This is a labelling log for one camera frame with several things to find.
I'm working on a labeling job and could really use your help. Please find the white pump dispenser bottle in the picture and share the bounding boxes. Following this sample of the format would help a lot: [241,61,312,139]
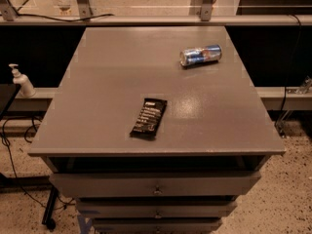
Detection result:
[9,63,35,98]

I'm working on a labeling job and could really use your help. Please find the black snack bar wrapper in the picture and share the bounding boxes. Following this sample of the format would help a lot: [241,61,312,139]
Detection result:
[130,98,167,139]

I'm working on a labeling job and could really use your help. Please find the grey drawer cabinet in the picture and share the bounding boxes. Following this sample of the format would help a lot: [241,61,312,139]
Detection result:
[30,26,285,234]

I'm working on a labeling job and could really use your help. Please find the blue silver drink can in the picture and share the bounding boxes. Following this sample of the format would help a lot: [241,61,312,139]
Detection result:
[179,44,222,67]

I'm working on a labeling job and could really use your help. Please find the top grey drawer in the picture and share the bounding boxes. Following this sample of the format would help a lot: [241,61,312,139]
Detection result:
[50,171,260,198]

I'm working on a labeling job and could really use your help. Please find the grey drawer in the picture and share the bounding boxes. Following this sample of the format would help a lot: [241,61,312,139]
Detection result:
[50,171,260,198]
[93,218,222,234]
[77,200,237,218]

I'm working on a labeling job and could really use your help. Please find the middle grey drawer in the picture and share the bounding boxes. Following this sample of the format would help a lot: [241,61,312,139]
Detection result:
[77,200,237,218]

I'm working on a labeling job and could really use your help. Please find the bottom grey drawer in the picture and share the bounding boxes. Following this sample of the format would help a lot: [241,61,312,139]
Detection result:
[93,218,222,234]

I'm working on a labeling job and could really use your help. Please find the black side table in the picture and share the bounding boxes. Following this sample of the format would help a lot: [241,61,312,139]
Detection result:
[0,84,20,120]

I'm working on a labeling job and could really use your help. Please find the black floor cable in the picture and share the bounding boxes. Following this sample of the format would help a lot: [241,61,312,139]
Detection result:
[0,115,77,212]

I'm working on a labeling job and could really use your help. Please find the black cable on rail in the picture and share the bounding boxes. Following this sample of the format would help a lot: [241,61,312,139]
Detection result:
[0,0,115,23]

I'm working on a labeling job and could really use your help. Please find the black hanging cable right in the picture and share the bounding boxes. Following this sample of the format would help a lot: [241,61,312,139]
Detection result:
[275,14,304,129]

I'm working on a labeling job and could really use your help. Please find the grey metal rail frame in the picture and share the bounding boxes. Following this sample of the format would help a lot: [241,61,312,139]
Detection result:
[0,0,312,26]

